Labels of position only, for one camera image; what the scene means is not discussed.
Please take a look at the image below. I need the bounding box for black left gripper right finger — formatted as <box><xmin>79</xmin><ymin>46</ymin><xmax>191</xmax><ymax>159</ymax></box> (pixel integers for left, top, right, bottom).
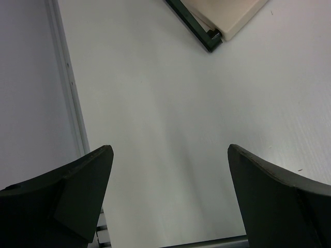
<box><xmin>228</xmin><ymin>144</ymin><xmax>330</xmax><ymax>247</ymax></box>

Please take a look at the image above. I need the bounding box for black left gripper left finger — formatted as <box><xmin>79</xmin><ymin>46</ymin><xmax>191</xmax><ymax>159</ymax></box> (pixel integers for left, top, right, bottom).
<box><xmin>1</xmin><ymin>145</ymin><xmax>114</xmax><ymax>247</ymax></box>

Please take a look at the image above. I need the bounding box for beige three-tier shelf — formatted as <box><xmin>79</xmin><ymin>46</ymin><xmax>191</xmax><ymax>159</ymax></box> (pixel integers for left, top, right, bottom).
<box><xmin>166</xmin><ymin>0</ymin><xmax>267</xmax><ymax>53</ymax></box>

